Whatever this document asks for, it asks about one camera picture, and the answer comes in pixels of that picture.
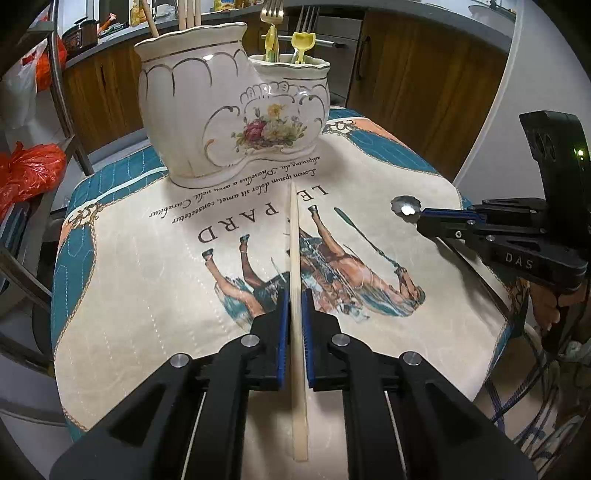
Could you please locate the silver fork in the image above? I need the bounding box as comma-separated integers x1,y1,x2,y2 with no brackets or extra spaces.
295,6,320,33

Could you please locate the large red plastic bag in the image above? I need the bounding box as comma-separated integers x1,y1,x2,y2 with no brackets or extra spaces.
0,142,68,217

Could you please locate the metal rack frame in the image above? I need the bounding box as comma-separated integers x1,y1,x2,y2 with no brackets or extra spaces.
46,0,95,176

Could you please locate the wooden kitchen cabinet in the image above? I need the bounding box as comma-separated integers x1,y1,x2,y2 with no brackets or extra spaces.
62,11,511,181

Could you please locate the stainless steel oven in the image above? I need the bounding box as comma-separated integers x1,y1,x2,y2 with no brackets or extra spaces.
281,14,365,107

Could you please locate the printed horse table cloth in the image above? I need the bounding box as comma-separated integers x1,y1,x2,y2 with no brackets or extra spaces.
52,107,520,480

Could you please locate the grey kitchen countertop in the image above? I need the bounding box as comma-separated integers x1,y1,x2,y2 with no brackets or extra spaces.
65,0,513,70

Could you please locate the floral ceramic utensil holder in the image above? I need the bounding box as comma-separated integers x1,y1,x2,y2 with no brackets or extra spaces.
134,23,332,189

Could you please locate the yellow plastic spoon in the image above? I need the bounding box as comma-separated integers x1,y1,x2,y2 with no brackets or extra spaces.
291,31,317,65

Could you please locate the silver spoon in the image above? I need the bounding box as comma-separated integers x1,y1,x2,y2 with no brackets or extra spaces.
390,195,422,221

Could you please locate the dark cooking pot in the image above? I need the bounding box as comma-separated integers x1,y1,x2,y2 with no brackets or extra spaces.
61,17,99,51

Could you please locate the white plastic bag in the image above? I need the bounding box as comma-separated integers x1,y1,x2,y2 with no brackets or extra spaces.
0,39,47,130

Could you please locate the yellow green plastic fork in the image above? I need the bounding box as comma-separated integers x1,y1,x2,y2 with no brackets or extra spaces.
263,25,280,63

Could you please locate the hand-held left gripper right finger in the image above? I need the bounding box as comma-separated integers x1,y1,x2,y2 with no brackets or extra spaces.
300,288,539,480

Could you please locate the person's right hand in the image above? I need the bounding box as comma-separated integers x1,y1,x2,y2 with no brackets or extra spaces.
531,279,571,342

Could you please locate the gold fork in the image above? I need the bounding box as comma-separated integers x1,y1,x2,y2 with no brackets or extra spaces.
260,0,284,28

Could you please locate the small red plastic bag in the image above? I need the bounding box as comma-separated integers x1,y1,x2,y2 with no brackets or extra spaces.
34,39,68,90

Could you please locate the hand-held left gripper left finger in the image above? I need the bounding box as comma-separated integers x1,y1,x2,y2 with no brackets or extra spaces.
48,288,293,480

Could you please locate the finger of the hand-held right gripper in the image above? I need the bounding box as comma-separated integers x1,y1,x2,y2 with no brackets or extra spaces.
416,217,500,259
418,198,550,223

